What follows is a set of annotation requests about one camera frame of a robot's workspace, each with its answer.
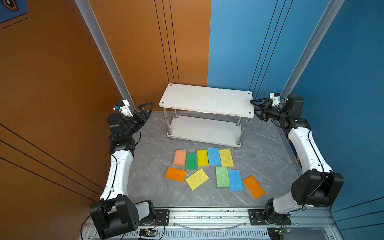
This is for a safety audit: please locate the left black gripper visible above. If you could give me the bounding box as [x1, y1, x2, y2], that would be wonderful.
[125, 102, 153, 139]

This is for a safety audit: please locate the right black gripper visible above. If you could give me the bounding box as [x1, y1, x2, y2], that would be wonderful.
[250, 98, 289, 123]

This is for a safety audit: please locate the pale yellow sponge row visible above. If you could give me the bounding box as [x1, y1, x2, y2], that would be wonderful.
[219, 149, 234, 168]

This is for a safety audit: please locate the light green sponge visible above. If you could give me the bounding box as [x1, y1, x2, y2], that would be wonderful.
[216, 167, 230, 188]

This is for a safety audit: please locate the blue sponge row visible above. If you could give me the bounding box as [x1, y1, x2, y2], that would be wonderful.
[228, 170, 243, 192]
[207, 148, 222, 167]

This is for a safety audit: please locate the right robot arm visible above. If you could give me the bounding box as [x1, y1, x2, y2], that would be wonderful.
[250, 93, 344, 225]

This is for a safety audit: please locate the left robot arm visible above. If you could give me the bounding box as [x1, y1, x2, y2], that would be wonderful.
[87, 100, 156, 240]

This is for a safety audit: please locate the white two-tier shelf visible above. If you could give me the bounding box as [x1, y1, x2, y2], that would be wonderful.
[159, 84, 255, 149]

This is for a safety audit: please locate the pink sponge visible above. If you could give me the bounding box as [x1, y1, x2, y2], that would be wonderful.
[173, 150, 187, 167]

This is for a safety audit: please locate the dark green sponge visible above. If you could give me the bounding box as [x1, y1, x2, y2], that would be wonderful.
[186, 153, 198, 171]

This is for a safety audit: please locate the orange sponge left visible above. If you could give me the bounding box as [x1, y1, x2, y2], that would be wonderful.
[165, 167, 187, 183]

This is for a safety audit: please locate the orange sponge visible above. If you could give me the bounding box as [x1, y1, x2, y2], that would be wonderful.
[243, 176, 266, 200]
[165, 167, 187, 183]

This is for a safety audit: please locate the bright yellow sponge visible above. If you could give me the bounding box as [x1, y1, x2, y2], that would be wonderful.
[197, 150, 209, 168]

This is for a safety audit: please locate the orange sponge right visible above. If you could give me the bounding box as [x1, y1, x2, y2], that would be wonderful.
[243, 176, 266, 200]

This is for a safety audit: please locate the pale yellow sponge tilted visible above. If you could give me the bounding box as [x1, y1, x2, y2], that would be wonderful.
[186, 169, 209, 191]

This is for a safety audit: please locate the green circuit board left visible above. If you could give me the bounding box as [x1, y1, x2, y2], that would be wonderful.
[139, 229, 158, 239]

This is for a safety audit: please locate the circuit board right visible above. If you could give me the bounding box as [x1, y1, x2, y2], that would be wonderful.
[267, 228, 291, 240]

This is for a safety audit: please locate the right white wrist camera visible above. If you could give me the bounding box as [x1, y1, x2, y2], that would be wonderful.
[270, 93, 283, 108]

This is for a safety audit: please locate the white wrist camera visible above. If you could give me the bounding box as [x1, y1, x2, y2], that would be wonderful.
[113, 100, 133, 118]
[270, 93, 283, 108]

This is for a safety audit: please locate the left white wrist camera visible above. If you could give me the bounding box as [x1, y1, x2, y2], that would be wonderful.
[113, 100, 133, 118]

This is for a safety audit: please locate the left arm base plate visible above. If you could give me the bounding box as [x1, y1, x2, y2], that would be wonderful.
[139, 209, 170, 227]

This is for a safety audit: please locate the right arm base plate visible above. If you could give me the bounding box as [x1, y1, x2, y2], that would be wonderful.
[248, 209, 292, 226]

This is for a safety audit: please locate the aluminium front rail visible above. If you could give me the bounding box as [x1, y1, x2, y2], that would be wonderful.
[79, 206, 343, 240]

